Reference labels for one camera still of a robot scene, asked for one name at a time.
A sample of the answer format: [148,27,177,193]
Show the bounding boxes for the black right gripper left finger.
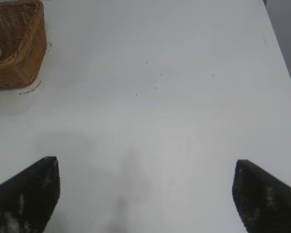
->
[0,156,62,233]

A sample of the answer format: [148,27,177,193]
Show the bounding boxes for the brown woven wicker basket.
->
[0,0,48,91]

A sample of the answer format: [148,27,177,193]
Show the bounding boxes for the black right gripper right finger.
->
[231,159,291,233]

